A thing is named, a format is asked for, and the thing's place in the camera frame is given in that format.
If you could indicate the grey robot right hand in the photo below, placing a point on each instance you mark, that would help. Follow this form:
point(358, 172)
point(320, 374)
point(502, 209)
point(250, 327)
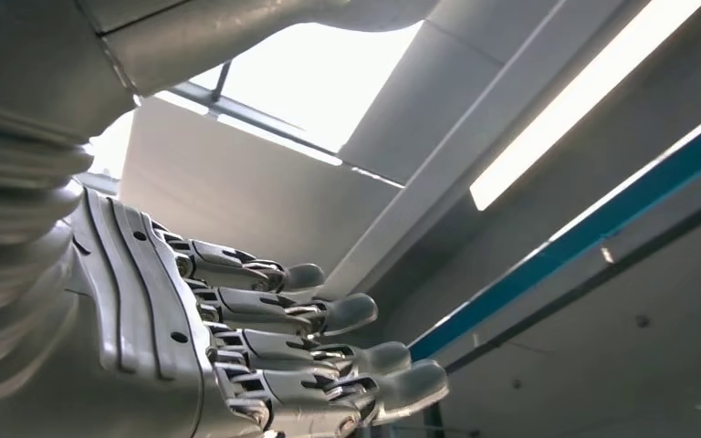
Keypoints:
point(145, 338)

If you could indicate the blue striped ceiling beam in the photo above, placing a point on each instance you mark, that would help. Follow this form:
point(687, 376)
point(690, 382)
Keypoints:
point(568, 242)

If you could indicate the long ceiling light strip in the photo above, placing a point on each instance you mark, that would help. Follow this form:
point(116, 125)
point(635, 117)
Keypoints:
point(568, 103)

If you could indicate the small round ceiling fitting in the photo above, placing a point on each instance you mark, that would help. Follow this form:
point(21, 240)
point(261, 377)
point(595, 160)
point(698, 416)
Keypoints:
point(642, 321)

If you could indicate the dark window frame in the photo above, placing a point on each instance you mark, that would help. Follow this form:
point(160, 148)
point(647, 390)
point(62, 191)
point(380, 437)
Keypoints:
point(254, 118)

